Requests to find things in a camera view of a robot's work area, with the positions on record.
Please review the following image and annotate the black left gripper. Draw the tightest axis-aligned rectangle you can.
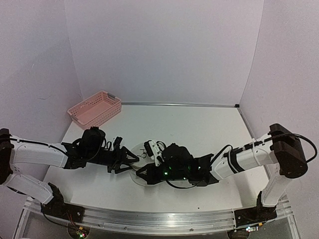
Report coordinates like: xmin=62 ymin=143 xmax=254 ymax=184
xmin=86 ymin=144 xmax=139 ymax=174

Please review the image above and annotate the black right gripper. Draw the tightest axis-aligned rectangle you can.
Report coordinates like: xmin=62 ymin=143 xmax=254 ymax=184
xmin=137 ymin=163 xmax=190 ymax=186

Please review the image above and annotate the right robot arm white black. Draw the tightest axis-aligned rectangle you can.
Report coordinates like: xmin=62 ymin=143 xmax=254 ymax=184
xmin=136 ymin=123 xmax=308 ymax=221

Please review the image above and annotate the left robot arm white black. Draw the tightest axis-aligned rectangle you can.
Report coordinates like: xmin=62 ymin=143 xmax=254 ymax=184
xmin=0 ymin=127 xmax=139 ymax=218

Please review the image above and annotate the pink plastic basket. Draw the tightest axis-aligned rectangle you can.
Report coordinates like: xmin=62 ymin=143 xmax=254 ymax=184
xmin=67 ymin=91 xmax=122 ymax=129

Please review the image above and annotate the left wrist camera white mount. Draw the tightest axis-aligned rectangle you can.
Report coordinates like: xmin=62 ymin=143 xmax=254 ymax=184
xmin=108 ymin=136 xmax=123 ymax=151

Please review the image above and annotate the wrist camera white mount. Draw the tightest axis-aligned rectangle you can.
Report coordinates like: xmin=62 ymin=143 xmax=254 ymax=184
xmin=108 ymin=136 xmax=123 ymax=151
xmin=144 ymin=140 xmax=166 ymax=167

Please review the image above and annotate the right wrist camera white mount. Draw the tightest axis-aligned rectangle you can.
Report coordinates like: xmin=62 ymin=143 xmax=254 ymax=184
xmin=144 ymin=140 xmax=166 ymax=167

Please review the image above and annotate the aluminium front rail frame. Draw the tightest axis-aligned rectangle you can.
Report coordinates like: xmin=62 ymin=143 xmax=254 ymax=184
xmin=13 ymin=196 xmax=301 ymax=239

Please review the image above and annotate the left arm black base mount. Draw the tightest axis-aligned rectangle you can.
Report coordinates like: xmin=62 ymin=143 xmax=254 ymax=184
xmin=41 ymin=183 xmax=85 ymax=223

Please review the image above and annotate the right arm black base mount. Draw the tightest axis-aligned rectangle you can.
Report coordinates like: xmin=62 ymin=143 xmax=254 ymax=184
xmin=234 ymin=191 xmax=277 ymax=229

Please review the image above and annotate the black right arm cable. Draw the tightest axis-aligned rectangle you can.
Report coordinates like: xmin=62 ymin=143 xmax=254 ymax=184
xmin=210 ymin=133 xmax=317 ymax=165

